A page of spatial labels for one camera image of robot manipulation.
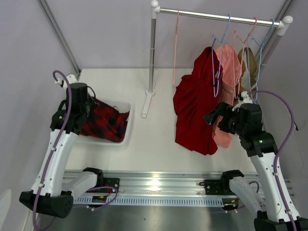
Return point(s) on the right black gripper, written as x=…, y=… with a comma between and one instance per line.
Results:
x=218, y=113

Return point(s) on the red navy plaid skirt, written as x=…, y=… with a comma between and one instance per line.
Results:
x=106, y=122

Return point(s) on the pink wire hanger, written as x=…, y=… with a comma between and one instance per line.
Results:
x=175, y=48

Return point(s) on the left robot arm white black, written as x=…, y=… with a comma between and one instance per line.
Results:
x=48, y=195

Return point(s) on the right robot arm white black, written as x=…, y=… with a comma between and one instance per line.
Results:
x=274, y=211

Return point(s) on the red dress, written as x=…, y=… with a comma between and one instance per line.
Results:
x=193, y=100

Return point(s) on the pink garment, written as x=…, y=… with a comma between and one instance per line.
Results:
x=222, y=138

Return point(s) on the tan brown garment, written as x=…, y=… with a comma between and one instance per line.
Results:
x=251, y=69

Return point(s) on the white plastic basket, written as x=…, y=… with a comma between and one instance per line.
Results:
x=123, y=106

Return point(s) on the metal clothes rack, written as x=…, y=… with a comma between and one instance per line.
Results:
x=282, y=23

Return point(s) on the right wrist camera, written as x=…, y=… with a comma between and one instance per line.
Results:
x=243, y=98

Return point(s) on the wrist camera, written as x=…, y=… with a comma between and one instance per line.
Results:
x=62, y=83
x=243, y=98

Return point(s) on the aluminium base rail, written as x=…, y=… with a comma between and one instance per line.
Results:
x=164, y=184

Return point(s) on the white slotted cable duct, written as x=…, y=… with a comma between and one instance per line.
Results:
x=150, y=201

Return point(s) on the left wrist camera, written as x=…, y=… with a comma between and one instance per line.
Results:
x=62, y=83

